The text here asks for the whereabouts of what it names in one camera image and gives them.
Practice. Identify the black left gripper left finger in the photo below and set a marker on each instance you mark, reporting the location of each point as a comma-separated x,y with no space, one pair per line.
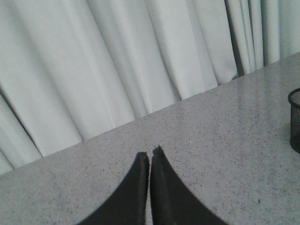
127,204

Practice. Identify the black mesh pen bucket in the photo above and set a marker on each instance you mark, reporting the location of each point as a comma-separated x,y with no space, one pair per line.
294,100

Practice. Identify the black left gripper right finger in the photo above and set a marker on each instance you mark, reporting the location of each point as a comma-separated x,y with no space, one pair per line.
171,201

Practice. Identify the light grey curtain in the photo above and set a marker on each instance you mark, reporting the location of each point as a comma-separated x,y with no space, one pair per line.
72,69

